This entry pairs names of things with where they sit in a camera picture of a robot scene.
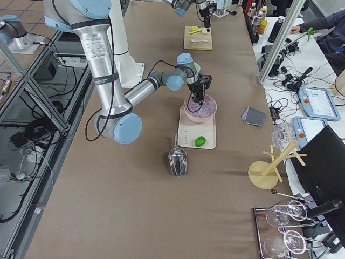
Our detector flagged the beige serving tray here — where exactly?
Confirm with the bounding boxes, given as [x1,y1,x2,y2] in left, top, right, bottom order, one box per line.
[177,107,217,149]

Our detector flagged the pink bowl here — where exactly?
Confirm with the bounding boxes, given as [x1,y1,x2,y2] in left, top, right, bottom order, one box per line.
[183,94,217,123]

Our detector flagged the grey folded cloth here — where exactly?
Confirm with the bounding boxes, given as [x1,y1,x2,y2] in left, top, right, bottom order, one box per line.
[241,107,267,127]

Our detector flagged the green lime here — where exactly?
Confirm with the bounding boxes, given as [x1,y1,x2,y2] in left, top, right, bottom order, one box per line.
[194,136,206,147]

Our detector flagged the white ceramic spoon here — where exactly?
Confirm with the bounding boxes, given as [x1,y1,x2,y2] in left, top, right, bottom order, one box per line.
[190,39,208,44]

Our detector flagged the person in dark jacket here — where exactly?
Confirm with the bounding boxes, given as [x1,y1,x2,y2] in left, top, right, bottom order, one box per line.
[290,5,345,76]

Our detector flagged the yellow plastic knife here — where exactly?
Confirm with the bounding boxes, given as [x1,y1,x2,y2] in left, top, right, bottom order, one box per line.
[189,29,202,35]

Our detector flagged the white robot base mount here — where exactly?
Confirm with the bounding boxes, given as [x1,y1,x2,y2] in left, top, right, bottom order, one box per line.
[107,0,144,88]

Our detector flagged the blue teach pendant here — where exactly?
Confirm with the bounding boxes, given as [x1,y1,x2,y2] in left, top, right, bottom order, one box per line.
[293,116,328,148]
[298,86,341,121]

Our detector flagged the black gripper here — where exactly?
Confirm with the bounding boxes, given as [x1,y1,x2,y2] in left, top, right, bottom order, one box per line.
[198,6,217,29]
[187,73,212,105]

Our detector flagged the wooden cutting board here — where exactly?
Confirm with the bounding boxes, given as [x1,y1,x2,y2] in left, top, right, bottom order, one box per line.
[183,26,213,51]

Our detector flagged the black monitor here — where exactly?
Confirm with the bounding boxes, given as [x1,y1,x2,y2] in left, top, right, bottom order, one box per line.
[291,126,344,205]

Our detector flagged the black thermos bottle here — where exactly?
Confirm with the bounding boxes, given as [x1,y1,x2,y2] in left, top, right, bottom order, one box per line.
[267,16,285,43]

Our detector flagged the stainless steel ice scoop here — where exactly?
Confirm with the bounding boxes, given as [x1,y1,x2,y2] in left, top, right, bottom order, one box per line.
[168,132,188,177]

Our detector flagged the near blue teach pendant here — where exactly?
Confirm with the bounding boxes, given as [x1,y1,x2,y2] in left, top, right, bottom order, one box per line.
[293,116,328,148]

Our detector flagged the wine glass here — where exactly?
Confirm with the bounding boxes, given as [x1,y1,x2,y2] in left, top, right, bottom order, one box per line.
[264,236,285,258]
[266,206,290,227]

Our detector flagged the aluminium frame post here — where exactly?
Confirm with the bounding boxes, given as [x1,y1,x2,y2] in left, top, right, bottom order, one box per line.
[258,0,305,84]

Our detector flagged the wire glass rack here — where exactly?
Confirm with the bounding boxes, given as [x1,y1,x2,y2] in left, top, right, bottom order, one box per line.
[253,189,329,258]

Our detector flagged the wooden cup tree stand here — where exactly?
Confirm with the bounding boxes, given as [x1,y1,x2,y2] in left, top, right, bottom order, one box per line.
[248,140,307,189]

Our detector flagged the clear ice cubes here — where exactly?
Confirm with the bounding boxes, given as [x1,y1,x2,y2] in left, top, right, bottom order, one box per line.
[185,99,216,118]

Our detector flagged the clear plastic bag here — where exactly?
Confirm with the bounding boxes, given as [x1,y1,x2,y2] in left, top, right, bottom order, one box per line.
[272,122,296,151]

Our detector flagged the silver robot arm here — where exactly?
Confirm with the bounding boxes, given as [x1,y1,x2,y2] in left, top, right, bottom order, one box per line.
[44,1,212,144]
[163,0,217,31]

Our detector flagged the far blue teach pendant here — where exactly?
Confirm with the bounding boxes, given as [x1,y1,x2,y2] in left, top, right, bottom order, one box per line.
[298,86,341,121]

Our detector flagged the white steamed bun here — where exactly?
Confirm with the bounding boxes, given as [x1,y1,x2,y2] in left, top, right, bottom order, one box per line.
[201,28,209,35]

